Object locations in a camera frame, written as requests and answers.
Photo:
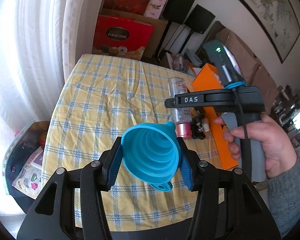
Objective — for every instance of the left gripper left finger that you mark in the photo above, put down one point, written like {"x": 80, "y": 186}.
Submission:
{"x": 111, "y": 162}

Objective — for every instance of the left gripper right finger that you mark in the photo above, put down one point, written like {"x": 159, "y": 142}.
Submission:
{"x": 189, "y": 167}

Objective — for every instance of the blue collapsible funnel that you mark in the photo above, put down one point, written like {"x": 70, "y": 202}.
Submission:
{"x": 152, "y": 153}

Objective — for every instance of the small pink white jar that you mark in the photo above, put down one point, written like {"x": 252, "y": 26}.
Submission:
{"x": 205, "y": 126}

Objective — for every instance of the clear glitter bottle pink cap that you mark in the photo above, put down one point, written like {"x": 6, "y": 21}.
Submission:
{"x": 181, "y": 116}

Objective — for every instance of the grey sleeved right forearm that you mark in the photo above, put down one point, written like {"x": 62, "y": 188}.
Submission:
{"x": 284, "y": 199}

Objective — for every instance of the right hand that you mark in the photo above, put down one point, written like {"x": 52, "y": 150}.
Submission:
{"x": 279, "y": 152}

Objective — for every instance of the brown cushioned sofa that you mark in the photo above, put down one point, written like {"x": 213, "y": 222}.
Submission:
{"x": 251, "y": 67}

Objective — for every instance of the orange cardboard box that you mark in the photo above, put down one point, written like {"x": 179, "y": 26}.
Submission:
{"x": 208, "y": 79}

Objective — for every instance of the yellow checked bed cover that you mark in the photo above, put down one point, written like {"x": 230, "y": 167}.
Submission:
{"x": 102, "y": 98}

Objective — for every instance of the right black speaker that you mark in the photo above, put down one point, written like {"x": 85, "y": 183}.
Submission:
{"x": 198, "y": 21}

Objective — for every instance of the black speaker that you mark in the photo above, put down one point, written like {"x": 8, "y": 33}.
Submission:
{"x": 175, "y": 11}
{"x": 198, "y": 21}

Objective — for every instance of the framed ink painting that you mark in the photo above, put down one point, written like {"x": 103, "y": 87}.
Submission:
{"x": 278, "y": 20}

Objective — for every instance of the large brown cardboard carton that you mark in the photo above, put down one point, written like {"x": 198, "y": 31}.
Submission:
{"x": 158, "y": 24}

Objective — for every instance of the left black speaker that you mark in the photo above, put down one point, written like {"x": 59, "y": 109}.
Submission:
{"x": 175, "y": 11}

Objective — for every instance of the white curtain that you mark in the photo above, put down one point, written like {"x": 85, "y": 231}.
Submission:
{"x": 40, "y": 43}

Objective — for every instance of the grey camera on gripper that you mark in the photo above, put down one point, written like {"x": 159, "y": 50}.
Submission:
{"x": 227, "y": 67}

